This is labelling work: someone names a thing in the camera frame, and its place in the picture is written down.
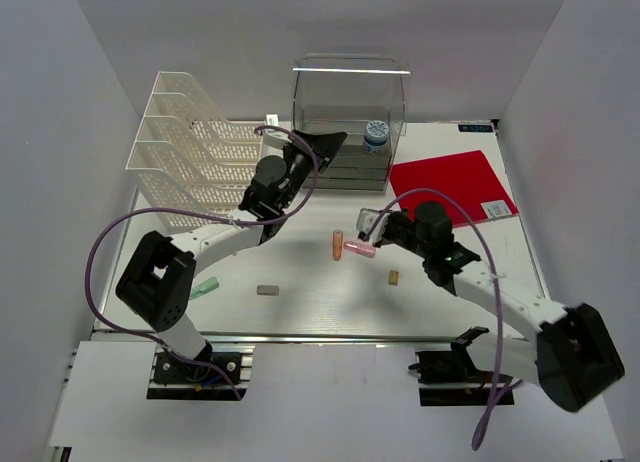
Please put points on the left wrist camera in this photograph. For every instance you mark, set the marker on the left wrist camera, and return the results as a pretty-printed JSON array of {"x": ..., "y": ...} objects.
[{"x": 273, "y": 138}]

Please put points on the dark label sticker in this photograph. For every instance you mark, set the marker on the dark label sticker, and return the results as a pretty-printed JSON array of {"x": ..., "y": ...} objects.
[{"x": 475, "y": 128}]

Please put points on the clear acrylic drawer organizer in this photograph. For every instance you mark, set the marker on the clear acrylic drawer organizer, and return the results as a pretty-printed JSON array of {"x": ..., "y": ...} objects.
[{"x": 342, "y": 93}]

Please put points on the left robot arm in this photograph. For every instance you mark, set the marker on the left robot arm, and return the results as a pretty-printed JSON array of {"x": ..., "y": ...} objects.
[{"x": 157, "y": 282}]

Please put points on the grey eraser block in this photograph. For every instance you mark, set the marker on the grey eraser block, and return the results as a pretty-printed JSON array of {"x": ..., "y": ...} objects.
[{"x": 267, "y": 290}]

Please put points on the white plastic file rack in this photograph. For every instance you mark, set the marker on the white plastic file rack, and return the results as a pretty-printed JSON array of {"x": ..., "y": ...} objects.
[{"x": 186, "y": 154}]

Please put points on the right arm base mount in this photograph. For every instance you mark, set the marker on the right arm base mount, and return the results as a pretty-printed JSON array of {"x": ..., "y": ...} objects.
[{"x": 447, "y": 378}]

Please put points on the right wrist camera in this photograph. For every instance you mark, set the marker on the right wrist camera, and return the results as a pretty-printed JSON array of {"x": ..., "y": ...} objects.
[{"x": 368, "y": 226}]

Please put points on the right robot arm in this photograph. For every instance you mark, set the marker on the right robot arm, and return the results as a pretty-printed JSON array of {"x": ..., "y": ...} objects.
[{"x": 566, "y": 351}]

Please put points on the blue cleaning gel jar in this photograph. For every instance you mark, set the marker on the blue cleaning gel jar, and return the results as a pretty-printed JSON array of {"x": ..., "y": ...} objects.
[{"x": 376, "y": 136}]

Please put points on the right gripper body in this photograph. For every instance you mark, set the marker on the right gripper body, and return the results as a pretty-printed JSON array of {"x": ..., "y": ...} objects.
[{"x": 401, "y": 232}]

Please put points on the small yellow sharpener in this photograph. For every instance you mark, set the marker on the small yellow sharpener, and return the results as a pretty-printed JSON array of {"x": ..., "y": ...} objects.
[{"x": 393, "y": 277}]

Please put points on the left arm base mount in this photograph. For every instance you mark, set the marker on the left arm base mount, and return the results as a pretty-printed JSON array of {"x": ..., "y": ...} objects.
[{"x": 174, "y": 380}]

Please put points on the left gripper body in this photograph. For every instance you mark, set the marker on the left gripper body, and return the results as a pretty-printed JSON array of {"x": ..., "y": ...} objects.
[{"x": 299, "y": 163}]

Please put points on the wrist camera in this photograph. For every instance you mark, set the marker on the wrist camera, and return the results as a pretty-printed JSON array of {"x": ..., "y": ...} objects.
[
  {"x": 368, "y": 226},
  {"x": 273, "y": 138}
]

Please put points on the green translucent stapler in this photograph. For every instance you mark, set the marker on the green translucent stapler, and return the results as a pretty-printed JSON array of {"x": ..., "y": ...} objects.
[{"x": 204, "y": 288}]

